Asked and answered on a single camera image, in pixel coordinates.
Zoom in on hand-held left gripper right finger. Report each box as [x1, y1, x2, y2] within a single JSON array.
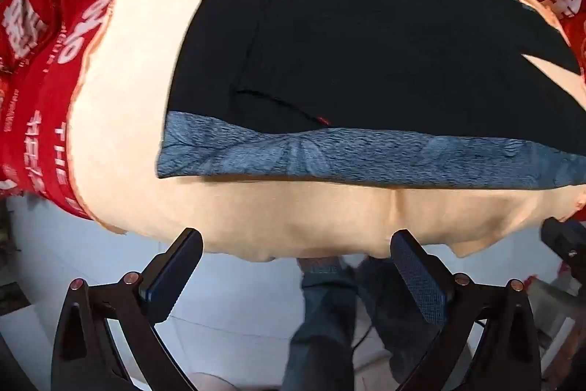
[[389, 229, 543, 391]]

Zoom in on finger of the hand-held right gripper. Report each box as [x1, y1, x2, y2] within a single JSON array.
[[540, 216, 586, 278]]

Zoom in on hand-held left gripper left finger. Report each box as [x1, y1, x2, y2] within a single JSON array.
[[50, 227, 204, 391]]

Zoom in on black pants with blue-grey waistband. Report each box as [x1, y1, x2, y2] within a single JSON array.
[[156, 0, 586, 191]]

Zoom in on person's left leg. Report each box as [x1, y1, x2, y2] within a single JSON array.
[[285, 254, 360, 391]]

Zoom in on cream cloth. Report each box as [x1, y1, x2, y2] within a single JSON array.
[[68, 0, 586, 263]]

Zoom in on red printed blanket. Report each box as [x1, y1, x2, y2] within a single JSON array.
[[0, 0, 586, 220]]

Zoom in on pale wooden frame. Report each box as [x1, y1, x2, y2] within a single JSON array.
[[526, 274, 586, 373]]

